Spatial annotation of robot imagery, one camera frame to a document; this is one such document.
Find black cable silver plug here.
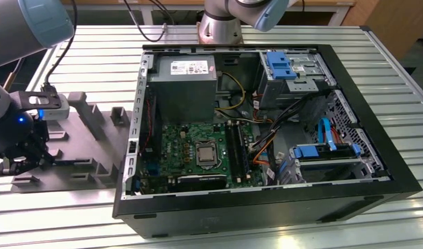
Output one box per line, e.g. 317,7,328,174
122,0,170,43

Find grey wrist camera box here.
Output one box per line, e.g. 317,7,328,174
41,93,73,121

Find black graphics card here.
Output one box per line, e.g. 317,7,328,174
167,174,229,193

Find metal socket cover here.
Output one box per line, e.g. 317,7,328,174
194,144,217,167

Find yellow and black wires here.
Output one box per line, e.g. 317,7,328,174
214,72,246,111

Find silver CPU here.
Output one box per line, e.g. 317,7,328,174
196,147,216,161

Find grey power supply unit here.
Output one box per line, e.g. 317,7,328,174
146,56,218,125

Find thick black camera cable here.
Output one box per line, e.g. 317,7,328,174
41,0,78,92

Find blue flat data wire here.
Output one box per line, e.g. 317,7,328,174
316,118,338,151

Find green motherboard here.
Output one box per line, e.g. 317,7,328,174
138,121,266,194

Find black open PC case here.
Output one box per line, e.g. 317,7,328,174
110,43,423,238

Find black RAM slot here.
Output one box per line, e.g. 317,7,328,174
224,121,242,184

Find hard disk in blue carrier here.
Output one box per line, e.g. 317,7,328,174
289,144,362,161

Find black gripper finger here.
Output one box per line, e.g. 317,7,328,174
26,134,55,165
0,157,42,177

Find CPU socket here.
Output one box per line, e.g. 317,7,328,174
193,139,222,171

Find orange wire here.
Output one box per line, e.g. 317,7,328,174
252,145,270,165

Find grey plastic parts rack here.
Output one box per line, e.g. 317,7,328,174
11,91,133,194

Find metal drive cage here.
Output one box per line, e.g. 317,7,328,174
257,50,336,109

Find blue plastic drive latch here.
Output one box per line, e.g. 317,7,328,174
265,51,298,80

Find installed dark RAM stick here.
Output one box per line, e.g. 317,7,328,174
232,123,250,181

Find black wire bundle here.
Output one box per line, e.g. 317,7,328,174
248,92,332,153

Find wooden cabinet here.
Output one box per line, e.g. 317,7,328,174
340,0,423,62

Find metal disk bay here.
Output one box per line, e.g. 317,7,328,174
280,128,393,186

